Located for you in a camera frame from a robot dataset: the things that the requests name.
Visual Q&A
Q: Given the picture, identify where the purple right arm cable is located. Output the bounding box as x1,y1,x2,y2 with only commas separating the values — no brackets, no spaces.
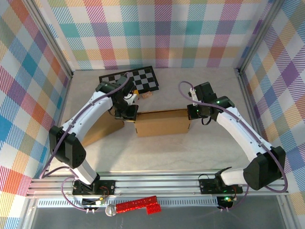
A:
178,81,288,212

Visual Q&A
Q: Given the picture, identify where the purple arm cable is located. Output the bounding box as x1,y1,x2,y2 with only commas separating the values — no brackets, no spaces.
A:
178,81,288,212
39,72,132,212

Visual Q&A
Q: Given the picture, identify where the black grey checkerboard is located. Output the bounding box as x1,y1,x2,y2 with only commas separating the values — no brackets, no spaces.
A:
99,66,160,93

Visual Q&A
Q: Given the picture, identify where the brown cardboard mailer box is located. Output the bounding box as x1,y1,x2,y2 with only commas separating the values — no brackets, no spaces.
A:
134,108,191,138
81,112,125,147

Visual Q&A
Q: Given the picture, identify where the small controller board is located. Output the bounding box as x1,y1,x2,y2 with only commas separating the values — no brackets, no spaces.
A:
217,195,235,209
82,197,107,208

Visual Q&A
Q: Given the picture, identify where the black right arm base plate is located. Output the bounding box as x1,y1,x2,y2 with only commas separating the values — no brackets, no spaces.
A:
199,177,244,194

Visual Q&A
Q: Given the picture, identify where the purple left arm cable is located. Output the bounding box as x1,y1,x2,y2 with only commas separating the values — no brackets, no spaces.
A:
39,72,132,212

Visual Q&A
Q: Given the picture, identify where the white slotted cable duct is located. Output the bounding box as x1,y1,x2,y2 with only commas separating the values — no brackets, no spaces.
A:
38,197,219,208

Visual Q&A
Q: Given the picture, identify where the silver glitter ball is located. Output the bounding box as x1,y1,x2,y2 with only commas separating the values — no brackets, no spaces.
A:
105,204,118,217

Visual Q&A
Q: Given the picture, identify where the aluminium front frame rail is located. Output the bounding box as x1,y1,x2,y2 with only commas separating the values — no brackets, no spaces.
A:
26,168,290,198

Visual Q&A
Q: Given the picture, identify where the aluminium frame post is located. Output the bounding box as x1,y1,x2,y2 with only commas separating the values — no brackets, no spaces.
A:
23,0,74,79
237,0,285,73

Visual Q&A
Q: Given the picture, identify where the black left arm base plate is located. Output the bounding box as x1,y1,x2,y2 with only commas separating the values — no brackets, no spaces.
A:
72,179,116,197

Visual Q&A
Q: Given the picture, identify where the red glitter block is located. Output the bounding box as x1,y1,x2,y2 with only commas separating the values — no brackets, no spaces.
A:
115,195,162,215

